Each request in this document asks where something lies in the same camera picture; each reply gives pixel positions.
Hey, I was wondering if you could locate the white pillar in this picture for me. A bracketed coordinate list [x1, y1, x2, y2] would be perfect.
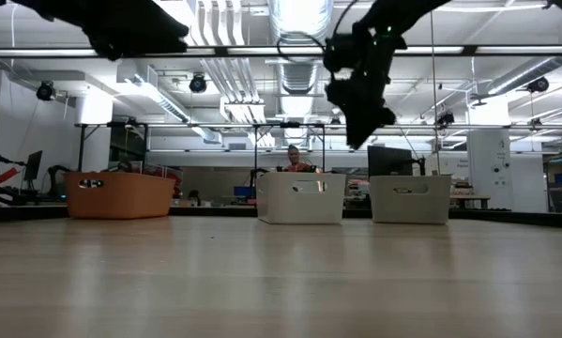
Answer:
[466, 129, 512, 212]

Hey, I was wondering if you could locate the red background bar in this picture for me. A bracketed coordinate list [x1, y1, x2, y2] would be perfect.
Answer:
[0, 166, 22, 192]

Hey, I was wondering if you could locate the orange plastic bin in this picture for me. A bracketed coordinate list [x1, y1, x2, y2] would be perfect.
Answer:
[64, 171, 176, 221]

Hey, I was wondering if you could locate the gray plastic bin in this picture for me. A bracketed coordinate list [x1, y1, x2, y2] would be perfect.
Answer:
[369, 174, 452, 225]

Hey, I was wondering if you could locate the silver ceiling duct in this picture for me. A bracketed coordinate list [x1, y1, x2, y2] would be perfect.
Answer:
[266, 0, 334, 95]

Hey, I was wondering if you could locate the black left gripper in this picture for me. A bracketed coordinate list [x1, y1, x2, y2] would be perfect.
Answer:
[73, 0, 190, 61]

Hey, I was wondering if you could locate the black background truss frame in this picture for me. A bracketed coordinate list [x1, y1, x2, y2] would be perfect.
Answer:
[73, 120, 562, 179]

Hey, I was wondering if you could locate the white plastic bin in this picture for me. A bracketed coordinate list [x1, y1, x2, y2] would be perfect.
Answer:
[255, 171, 347, 225]

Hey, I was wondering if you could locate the black aluminium table frame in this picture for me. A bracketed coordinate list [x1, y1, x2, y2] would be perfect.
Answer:
[0, 202, 562, 231]

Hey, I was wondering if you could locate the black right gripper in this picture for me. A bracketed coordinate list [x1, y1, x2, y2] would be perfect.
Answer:
[325, 23, 406, 150]

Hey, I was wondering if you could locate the hanging black camera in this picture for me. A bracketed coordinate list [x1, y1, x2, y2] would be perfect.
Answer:
[434, 111, 456, 131]
[189, 72, 208, 95]
[35, 80, 56, 102]
[526, 75, 551, 94]

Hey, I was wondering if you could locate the black overhead beam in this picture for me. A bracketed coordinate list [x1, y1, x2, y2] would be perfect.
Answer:
[0, 44, 562, 59]

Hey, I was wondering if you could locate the wooden background table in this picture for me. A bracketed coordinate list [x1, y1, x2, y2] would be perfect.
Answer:
[452, 192, 492, 211]

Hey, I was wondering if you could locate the small black monitor on stand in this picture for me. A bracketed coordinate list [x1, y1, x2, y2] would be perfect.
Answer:
[23, 149, 44, 185]

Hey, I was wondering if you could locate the thin hanging cable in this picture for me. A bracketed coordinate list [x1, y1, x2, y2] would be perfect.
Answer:
[428, 11, 444, 176]

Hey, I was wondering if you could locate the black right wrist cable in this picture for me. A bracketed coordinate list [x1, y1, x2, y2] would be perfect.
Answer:
[275, 0, 359, 65]

